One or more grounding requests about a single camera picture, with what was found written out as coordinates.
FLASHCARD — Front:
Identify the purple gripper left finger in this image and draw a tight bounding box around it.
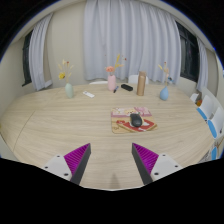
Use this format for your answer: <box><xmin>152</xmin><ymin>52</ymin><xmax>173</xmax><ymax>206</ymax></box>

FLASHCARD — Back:
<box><xmin>42</xmin><ymin>143</ymin><xmax>91</xmax><ymax>185</ymax></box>

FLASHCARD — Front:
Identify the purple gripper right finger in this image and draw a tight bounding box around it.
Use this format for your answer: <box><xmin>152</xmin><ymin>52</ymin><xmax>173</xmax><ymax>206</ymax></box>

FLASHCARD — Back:
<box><xmin>132</xmin><ymin>143</ymin><xmax>182</xmax><ymax>185</ymax></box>

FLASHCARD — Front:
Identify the black computer mouse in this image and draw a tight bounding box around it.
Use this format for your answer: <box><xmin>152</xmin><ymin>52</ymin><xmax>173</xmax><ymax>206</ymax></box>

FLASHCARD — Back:
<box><xmin>130</xmin><ymin>114</ymin><xmax>143</xmax><ymax>127</ymax></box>

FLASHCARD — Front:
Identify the cartoon dog mouse pad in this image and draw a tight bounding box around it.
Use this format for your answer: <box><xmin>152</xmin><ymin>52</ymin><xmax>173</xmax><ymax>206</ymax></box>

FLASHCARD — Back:
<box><xmin>111</xmin><ymin>107</ymin><xmax>157</xmax><ymax>134</ymax></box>

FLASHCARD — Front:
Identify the blue vase with dried flowers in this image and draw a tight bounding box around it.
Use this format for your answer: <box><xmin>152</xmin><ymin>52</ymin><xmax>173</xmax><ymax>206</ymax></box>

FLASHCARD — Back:
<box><xmin>158</xmin><ymin>63</ymin><xmax>173</xmax><ymax>101</ymax></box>

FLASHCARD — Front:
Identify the white remote control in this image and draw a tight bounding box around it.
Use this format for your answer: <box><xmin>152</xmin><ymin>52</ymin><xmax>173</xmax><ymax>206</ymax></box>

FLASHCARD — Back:
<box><xmin>83</xmin><ymin>91</ymin><xmax>95</xmax><ymax>98</ymax></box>

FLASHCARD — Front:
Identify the white chair blue cushion near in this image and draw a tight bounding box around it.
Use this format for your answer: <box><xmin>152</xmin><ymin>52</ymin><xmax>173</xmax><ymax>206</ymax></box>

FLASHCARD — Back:
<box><xmin>207</xmin><ymin>107</ymin><xmax>224</xmax><ymax>139</ymax></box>

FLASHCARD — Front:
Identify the white chair blue cushion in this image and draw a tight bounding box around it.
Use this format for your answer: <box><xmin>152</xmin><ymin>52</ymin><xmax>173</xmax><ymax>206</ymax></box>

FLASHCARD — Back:
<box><xmin>207</xmin><ymin>107</ymin><xmax>224</xmax><ymax>139</ymax></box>
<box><xmin>197</xmin><ymin>95</ymin><xmax>214</xmax><ymax>121</ymax></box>

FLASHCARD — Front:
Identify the green vase with yellow flowers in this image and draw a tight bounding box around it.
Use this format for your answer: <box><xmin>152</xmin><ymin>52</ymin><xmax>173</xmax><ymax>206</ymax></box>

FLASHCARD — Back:
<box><xmin>58</xmin><ymin>59</ymin><xmax>74</xmax><ymax>98</ymax></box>

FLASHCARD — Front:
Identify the white chair blue cushion far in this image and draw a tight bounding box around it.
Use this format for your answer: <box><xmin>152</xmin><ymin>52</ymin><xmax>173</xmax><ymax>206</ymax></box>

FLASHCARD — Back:
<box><xmin>197</xmin><ymin>95</ymin><xmax>214</xmax><ymax>121</ymax></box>

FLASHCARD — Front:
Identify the white chair far right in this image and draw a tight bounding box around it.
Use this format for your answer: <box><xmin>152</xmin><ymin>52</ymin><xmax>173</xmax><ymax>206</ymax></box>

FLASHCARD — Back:
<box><xmin>190</xmin><ymin>93</ymin><xmax>199</xmax><ymax>103</ymax></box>

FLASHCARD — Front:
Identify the black rectangular case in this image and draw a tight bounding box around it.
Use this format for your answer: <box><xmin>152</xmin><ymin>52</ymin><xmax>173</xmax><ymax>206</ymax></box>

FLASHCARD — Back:
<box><xmin>121</xmin><ymin>84</ymin><xmax>133</xmax><ymax>91</ymax></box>

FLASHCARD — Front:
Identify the tan cylindrical bottle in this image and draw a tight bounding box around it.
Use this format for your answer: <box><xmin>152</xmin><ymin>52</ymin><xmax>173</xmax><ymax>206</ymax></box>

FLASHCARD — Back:
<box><xmin>137</xmin><ymin>71</ymin><xmax>146</xmax><ymax>96</ymax></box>

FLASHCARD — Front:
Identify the white chair behind table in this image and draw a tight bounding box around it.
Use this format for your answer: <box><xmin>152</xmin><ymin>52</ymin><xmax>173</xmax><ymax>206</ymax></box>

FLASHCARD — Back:
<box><xmin>128</xmin><ymin>75</ymin><xmax>149</xmax><ymax>84</ymax></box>

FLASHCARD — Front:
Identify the white chair back left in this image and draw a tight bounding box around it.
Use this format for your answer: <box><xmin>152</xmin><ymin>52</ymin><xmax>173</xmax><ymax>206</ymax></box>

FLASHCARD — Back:
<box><xmin>89</xmin><ymin>81</ymin><xmax>108</xmax><ymax>85</ymax></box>

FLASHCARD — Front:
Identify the white right curtain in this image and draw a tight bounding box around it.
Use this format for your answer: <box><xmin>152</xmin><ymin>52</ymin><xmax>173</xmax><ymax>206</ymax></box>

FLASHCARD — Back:
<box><xmin>197</xmin><ymin>39</ymin><xmax>208</xmax><ymax>91</ymax></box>

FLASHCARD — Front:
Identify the white curtain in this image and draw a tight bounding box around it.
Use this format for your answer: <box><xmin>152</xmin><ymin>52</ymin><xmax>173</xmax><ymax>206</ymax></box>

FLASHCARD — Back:
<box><xmin>197</xmin><ymin>39</ymin><xmax>208</xmax><ymax>91</ymax></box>
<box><xmin>28</xmin><ymin>13</ymin><xmax>53</xmax><ymax>91</ymax></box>
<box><xmin>84</xmin><ymin>0</ymin><xmax>181</xmax><ymax>82</ymax></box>

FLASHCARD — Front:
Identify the pink vase with flowers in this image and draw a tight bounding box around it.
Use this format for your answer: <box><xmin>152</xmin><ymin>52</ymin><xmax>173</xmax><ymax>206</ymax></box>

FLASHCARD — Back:
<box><xmin>105</xmin><ymin>54</ymin><xmax>123</xmax><ymax>91</ymax></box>

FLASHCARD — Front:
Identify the white left curtain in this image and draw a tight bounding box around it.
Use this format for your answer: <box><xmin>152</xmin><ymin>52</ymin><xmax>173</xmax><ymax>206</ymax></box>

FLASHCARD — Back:
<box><xmin>28</xmin><ymin>13</ymin><xmax>53</xmax><ymax>91</ymax></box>

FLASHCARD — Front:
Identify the right dark window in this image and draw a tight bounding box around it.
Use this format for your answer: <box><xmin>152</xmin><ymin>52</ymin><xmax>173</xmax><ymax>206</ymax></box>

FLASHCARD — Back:
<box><xmin>177</xmin><ymin>23</ymin><xmax>200</xmax><ymax>82</ymax></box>

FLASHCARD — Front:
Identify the dark window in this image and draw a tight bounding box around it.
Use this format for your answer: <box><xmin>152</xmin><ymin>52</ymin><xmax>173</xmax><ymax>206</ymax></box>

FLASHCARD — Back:
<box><xmin>177</xmin><ymin>23</ymin><xmax>200</xmax><ymax>82</ymax></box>
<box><xmin>22</xmin><ymin>30</ymin><xmax>33</xmax><ymax>86</ymax></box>

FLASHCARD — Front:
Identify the white centre curtain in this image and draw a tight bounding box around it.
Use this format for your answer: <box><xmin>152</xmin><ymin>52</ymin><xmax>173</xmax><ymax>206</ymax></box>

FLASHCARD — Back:
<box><xmin>84</xmin><ymin>0</ymin><xmax>181</xmax><ymax>82</ymax></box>

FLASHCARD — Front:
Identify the left dark window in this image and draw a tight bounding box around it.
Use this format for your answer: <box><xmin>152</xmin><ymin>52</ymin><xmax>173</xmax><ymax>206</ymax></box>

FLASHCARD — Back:
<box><xmin>22</xmin><ymin>30</ymin><xmax>33</xmax><ymax>86</ymax></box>

